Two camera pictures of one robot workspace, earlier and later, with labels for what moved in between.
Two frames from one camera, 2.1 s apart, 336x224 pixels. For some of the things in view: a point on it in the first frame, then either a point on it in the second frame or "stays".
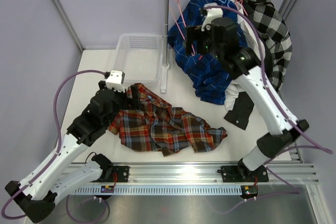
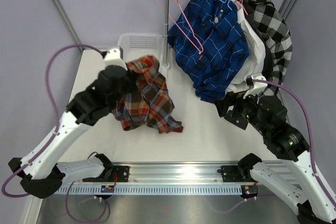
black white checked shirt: x=267 y=21 stays
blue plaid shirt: x=207 y=76 stays
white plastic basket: x=140 y=56 stays
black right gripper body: x=204 y=43 -> x=249 y=106
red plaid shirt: x=155 y=125 -> x=150 y=104
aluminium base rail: x=209 y=174 stays
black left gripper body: x=123 y=102 -> x=128 y=87
